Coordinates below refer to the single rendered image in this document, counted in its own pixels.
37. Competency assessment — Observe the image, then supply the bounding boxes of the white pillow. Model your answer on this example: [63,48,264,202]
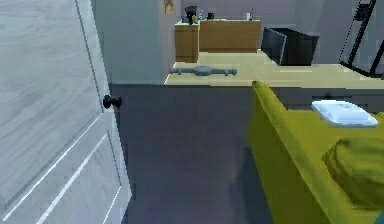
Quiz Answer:
[311,99,380,128]

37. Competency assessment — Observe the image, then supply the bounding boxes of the yellow-green sofa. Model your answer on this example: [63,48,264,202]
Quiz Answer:
[247,80,384,224]

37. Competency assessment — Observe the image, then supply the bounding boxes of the pale grey room door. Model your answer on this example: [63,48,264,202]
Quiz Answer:
[0,0,133,224]

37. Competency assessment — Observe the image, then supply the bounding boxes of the black frame shelf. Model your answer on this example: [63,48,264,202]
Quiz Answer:
[339,0,384,79]

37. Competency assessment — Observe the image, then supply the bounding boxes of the yellow-green round cushion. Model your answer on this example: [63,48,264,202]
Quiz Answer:
[321,136,384,210]

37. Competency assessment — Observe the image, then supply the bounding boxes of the narrow wooden cabinet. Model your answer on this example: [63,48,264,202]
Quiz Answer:
[174,20,201,64]

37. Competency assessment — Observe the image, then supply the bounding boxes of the orange framed wall picture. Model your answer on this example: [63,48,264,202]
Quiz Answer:
[163,0,175,15]

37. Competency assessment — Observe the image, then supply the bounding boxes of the black round door knob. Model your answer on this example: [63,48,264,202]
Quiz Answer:
[102,94,123,110]

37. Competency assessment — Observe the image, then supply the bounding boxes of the black coffee machine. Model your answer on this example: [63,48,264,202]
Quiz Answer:
[183,5,199,26]

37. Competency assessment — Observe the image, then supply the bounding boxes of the black open bin box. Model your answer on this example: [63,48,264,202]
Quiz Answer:
[261,27,320,67]

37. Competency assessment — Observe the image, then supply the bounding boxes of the wooden kitchen counter cabinet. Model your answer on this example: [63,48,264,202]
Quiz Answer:
[199,18,262,54]

